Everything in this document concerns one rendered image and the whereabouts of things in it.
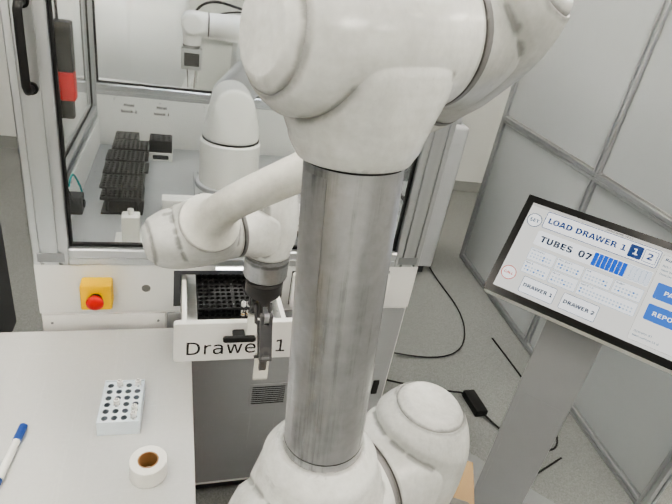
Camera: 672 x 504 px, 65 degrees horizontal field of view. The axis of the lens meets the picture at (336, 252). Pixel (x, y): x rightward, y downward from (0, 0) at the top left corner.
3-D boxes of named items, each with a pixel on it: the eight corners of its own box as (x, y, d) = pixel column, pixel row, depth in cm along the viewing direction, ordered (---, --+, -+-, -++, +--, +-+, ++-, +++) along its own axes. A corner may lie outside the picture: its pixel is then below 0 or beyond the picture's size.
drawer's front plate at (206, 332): (294, 356, 131) (299, 321, 126) (173, 362, 123) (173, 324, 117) (293, 352, 133) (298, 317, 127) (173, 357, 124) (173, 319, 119)
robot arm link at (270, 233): (277, 235, 110) (219, 245, 103) (285, 165, 103) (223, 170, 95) (304, 260, 103) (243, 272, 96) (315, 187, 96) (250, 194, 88)
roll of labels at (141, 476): (121, 473, 102) (121, 459, 100) (153, 452, 107) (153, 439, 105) (143, 496, 99) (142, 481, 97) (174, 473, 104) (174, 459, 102)
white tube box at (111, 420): (139, 433, 111) (139, 420, 109) (96, 436, 108) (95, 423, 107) (145, 391, 121) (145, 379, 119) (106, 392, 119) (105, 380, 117)
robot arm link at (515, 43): (443, 39, 67) (361, 35, 59) (566, -76, 52) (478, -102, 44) (482, 132, 65) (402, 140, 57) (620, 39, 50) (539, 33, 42)
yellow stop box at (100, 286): (111, 311, 132) (110, 287, 129) (80, 312, 130) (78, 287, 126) (114, 299, 136) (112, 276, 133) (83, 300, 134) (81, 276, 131)
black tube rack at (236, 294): (266, 327, 137) (269, 307, 134) (197, 329, 132) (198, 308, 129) (256, 281, 155) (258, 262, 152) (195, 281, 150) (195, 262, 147)
